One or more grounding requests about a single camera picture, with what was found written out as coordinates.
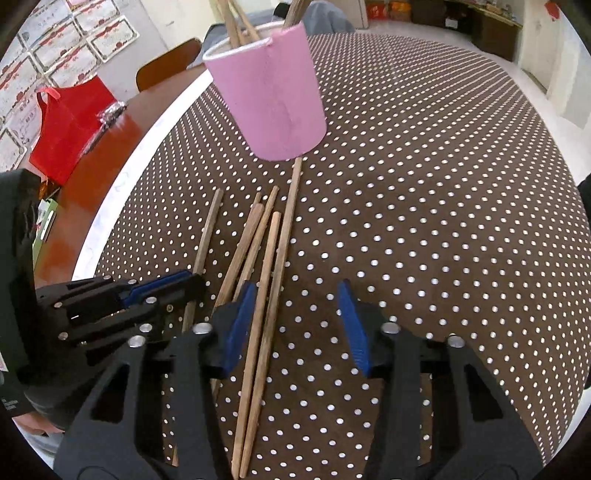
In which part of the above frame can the single thin wooden chopstick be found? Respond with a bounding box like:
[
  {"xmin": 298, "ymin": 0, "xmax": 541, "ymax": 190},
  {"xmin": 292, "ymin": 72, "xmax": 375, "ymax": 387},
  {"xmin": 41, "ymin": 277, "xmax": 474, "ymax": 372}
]
[{"xmin": 172, "ymin": 188, "xmax": 225, "ymax": 469}]

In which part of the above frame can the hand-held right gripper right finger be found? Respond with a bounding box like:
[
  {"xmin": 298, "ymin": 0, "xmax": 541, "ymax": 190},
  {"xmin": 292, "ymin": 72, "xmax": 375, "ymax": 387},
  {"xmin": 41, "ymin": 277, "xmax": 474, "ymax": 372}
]
[{"xmin": 336, "ymin": 281, "xmax": 543, "ymax": 480}]

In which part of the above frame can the grey jacket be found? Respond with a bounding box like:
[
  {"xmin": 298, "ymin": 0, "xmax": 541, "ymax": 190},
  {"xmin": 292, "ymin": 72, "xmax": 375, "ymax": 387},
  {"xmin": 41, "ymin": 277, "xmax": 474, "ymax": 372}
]
[{"xmin": 205, "ymin": 0, "xmax": 357, "ymax": 40}]

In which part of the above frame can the red tote bag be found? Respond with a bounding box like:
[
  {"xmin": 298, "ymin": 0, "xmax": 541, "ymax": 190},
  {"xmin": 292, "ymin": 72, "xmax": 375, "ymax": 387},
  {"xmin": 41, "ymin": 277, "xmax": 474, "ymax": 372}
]
[{"xmin": 28, "ymin": 76, "xmax": 122, "ymax": 184}]

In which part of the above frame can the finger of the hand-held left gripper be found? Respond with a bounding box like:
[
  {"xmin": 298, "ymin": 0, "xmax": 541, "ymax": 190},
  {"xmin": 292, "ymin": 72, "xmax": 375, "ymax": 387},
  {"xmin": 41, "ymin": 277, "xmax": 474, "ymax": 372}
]
[
  {"xmin": 58, "ymin": 298, "xmax": 185, "ymax": 352},
  {"xmin": 36, "ymin": 271, "xmax": 207, "ymax": 315}
]

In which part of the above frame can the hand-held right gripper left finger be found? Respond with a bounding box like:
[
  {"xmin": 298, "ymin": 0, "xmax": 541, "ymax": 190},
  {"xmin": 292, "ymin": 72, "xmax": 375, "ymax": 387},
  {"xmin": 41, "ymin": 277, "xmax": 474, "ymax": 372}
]
[{"xmin": 53, "ymin": 281, "xmax": 259, "ymax": 480}]

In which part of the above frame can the wooden chair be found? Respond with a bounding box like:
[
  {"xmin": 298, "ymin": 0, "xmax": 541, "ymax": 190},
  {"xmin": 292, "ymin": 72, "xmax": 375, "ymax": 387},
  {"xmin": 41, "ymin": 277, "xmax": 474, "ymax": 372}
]
[{"xmin": 136, "ymin": 37, "xmax": 204, "ymax": 92}]

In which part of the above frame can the bunch of wooden chopsticks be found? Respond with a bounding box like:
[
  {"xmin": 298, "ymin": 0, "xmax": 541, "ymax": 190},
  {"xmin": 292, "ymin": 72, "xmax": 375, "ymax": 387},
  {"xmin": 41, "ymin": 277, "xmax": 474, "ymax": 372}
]
[{"xmin": 213, "ymin": 0, "xmax": 324, "ymax": 478}]

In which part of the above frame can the wall of award certificates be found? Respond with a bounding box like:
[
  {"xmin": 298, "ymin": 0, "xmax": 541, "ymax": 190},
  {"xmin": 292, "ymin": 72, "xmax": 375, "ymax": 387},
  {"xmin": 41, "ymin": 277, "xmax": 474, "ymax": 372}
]
[{"xmin": 0, "ymin": 0, "xmax": 141, "ymax": 171}]

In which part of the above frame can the person's left hand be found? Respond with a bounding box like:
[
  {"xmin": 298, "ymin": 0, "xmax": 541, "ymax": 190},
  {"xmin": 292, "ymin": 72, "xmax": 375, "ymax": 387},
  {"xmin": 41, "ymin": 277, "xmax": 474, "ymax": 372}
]
[{"xmin": 18, "ymin": 412, "xmax": 63, "ymax": 437}]

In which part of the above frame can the brown polka-dot tablecloth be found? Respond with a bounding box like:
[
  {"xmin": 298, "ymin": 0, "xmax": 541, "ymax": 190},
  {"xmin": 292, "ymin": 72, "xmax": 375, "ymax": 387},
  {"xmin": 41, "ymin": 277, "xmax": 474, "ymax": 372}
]
[{"xmin": 74, "ymin": 30, "xmax": 587, "ymax": 480}]

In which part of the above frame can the pink cup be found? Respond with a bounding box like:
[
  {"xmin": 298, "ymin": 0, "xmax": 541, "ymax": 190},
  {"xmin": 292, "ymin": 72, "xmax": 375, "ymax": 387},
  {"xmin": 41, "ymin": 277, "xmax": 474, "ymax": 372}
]
[{"xmin": 202, "ymin": 21, "xmax": 328, "ymax": 162}]

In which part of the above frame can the dark wooden desk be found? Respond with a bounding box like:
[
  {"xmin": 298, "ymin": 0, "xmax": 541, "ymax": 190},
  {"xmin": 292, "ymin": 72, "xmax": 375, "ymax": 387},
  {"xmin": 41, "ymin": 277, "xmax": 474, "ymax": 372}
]
[{"xmin": 411, "ymin": 0, "xmax": 525, "ymax": 62}]

